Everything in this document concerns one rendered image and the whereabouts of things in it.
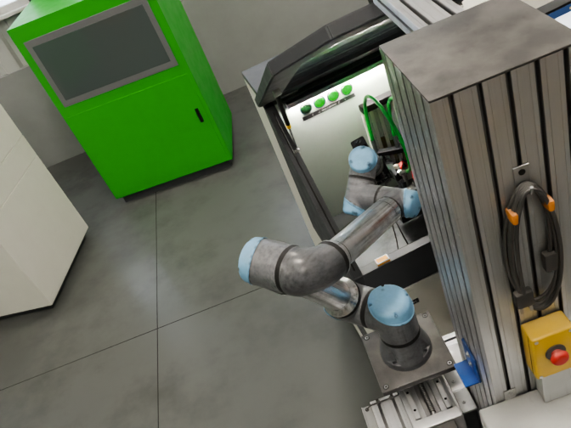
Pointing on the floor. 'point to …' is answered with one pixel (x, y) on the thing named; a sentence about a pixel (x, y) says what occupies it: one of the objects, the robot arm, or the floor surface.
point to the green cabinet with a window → (130, 88)
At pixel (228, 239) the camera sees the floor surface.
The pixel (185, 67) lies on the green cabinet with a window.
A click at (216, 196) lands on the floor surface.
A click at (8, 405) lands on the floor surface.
